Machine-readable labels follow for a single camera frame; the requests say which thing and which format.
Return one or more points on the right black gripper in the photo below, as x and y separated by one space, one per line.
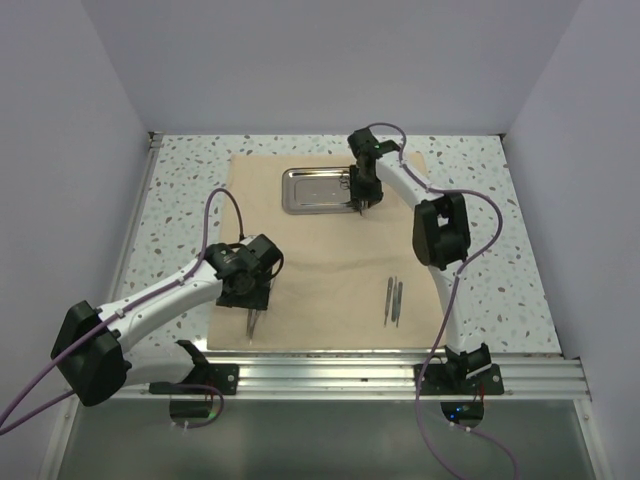
358 193

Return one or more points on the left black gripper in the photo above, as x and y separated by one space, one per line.
257 299

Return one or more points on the steel surgical scissors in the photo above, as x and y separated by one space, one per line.
361 207

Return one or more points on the steel tweezers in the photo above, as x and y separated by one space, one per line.
250 322

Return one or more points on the thin steel probe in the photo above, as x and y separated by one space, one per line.
258 315

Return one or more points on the stainless steel tray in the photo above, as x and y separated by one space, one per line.
312 190

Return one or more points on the steel scalpel handle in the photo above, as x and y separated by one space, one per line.
389 310
398 303

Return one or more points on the beige cloth wrap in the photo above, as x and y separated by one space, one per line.
331 292

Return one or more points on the steel forceps with rings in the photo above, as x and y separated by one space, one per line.
344 183

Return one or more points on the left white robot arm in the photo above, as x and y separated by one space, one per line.
93 347

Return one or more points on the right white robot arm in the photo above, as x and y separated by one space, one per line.
440 235

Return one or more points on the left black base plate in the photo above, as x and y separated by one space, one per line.
222 377

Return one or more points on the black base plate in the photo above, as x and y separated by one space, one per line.
441 380
222 377

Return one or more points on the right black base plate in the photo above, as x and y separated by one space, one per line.
441 380

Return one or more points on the aluminium mounting rail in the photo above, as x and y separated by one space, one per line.
387 375

